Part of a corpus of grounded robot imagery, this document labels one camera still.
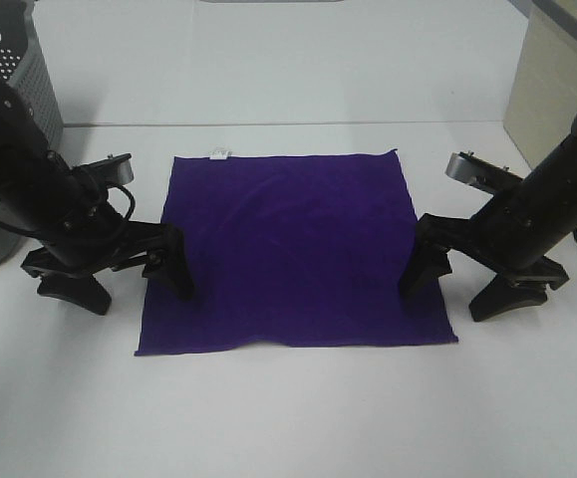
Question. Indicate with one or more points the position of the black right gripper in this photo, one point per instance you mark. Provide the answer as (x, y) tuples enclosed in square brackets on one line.
[(507, 235)]

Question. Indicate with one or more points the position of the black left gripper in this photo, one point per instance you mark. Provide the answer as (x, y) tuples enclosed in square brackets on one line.
[(103, 238)]

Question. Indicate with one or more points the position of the purple towel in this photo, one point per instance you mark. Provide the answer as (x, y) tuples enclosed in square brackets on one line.
[(301, 251)]

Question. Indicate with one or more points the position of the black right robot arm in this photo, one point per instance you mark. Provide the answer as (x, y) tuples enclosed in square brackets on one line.
[(553, 183)]

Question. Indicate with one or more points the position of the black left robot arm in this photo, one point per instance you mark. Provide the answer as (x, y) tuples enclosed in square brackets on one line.
[(37, 186)]

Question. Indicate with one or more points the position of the white towel label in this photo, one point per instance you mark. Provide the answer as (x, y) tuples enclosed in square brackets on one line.
[(220, 153)]

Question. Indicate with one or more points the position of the beige plastic bin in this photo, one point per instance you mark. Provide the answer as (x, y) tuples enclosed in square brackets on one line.
[(543, 98)]

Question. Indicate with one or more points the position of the grey perforated laundry basket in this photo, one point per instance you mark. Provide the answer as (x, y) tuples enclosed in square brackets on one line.
[(23, 67)]

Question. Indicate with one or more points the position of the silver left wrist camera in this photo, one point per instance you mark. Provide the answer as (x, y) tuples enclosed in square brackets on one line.
[(115, 169)]

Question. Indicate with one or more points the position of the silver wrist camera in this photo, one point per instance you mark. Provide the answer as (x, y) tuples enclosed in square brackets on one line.
[(468, 169), (115, 169)]

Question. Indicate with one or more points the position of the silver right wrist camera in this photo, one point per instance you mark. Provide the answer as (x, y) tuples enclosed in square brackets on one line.
[(468, 169)]

